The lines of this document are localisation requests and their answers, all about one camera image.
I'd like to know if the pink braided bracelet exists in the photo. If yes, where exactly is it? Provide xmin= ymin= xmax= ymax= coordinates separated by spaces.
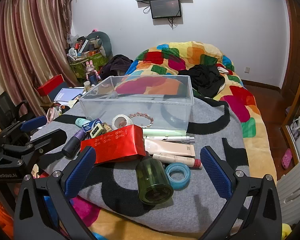
xmin=127 ymin=112 xmax=154 ymax=127

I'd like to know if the green glass bottle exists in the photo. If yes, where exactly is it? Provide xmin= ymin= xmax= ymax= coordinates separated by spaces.
xmin=136 ymin=155 xmax=174 ymax=205

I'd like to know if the colourful patchwork quilt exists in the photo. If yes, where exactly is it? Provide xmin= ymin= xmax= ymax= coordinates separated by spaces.
xmin=35 ymin=41 xmax=278 ymax=240

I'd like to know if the green storage bag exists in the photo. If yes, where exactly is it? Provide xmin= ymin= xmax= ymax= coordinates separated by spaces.
xmin=69 ymin=51 xmax=108 ymax=79

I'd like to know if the grey neck pillow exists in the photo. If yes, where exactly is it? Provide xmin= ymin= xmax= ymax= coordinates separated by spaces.
xmin=86 ymin=31 xmax=113 ymax=58

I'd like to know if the pink slipper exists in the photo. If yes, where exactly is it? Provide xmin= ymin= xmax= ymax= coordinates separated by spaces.
xmin=281 ymin=148 xmax=293 ymax=169

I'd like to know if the blue and white notebook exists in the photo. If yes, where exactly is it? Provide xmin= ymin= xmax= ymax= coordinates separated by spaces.
xmin=54 ymin=87 xmax=84 ymax=103

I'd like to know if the white pen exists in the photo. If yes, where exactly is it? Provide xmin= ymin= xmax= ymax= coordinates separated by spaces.
xmin=143 ymin=135 xmax=195 ymax=142

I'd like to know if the white tape roll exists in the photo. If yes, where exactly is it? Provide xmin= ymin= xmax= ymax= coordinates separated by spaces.
xmin=111 ymin=114 xmax=134 ymax=130

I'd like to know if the beige cosmetic tube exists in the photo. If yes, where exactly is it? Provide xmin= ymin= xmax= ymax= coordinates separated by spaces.
xmin=144 ymin=139 xmax=196 ymax=157

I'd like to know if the white wardrobe door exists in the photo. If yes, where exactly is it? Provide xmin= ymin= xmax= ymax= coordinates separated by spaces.
xmin=276 ymin=160 xmax=300 ymax=225

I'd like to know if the dark clothes pile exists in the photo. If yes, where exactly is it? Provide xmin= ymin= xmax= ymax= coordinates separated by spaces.
xmin=100 ymin=54 xmax=134 ymax=78

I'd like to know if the mahjong tile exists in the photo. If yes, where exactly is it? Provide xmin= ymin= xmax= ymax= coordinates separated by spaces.
xmin=89 ymin=122 xmax=104 ymax=138

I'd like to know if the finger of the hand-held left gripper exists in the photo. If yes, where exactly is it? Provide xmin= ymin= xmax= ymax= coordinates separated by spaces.
xmin=25 ymin=128 xmax=68 ymax=160
xmin=14 ymin=116 xmax=48 ymax=137

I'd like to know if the black chair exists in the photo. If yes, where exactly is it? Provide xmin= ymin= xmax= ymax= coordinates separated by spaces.
xmin=0 ymin=80 xmax=35 ymax=130

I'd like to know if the pink rabbit toy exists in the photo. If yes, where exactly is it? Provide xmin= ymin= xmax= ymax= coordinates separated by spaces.
xmin=86 ymin=60 xmax=100 ymax=79

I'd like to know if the clear plastic storage box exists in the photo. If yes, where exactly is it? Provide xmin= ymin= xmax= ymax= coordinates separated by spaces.
xmin=79 ymin=75 xmax=195 ymax=133

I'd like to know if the black clothing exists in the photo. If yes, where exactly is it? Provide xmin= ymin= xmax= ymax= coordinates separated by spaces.
xmin=177 ymin=64 xmax=226 ymax=98

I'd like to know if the red box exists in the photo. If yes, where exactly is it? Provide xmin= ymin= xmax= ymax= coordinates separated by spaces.
xmin=80 ymin=124 xmax=147 ymax=165
xmin=36 ymin=74 xmax=65 ymax=97

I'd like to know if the pink-capped cosmetic tube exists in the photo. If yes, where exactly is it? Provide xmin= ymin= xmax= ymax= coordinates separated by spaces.
xmin=152 ymin=153 xmax=202 ymax=169

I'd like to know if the dark purple bottle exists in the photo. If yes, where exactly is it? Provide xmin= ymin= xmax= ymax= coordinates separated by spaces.
xmin=62 ymin=129 xmax=85 ymax=158

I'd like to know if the pink pouch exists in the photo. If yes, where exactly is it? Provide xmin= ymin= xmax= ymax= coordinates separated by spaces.
xmin=47 ymin=107 xmax=60 ymax=123

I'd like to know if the wooden door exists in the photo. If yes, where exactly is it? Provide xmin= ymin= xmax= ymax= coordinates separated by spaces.
xmin=281 ymin=0 xmax=300 ymax=130

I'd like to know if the green pen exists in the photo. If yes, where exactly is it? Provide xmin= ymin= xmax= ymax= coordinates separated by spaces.
xmin=142 ymin=129 xmax=187 ymax=136

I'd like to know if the blue tape roll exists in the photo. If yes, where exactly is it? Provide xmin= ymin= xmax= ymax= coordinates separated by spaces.
xmin=165 ymin=162 xmax=192 ymax=190

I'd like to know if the grey and black blanket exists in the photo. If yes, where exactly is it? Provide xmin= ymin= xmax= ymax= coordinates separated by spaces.
xmin=30 ymin=97 xmax=249 ymax=233

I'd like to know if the striped curtain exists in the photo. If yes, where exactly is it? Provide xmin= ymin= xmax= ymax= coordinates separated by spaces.
xmin=0 ymin=0 xmax=73 ymax=125

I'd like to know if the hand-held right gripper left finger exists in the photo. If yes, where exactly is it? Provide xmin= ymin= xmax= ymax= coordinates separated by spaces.
xmin=14 ymin=146 xmax=97 ymax=240

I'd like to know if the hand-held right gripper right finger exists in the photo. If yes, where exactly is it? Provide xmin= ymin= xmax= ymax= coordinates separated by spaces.
xmin=199 ymin=145 xmax=283 ymax=240

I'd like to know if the small wall monitor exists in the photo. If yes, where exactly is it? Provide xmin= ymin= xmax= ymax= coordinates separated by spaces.
xmin=149 ymin=0 xmax=182 ymax=19

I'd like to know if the blue tissue packet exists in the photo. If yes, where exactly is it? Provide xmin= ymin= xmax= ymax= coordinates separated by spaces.
xmin=81 ymin=119 xmax=103 ymax=133

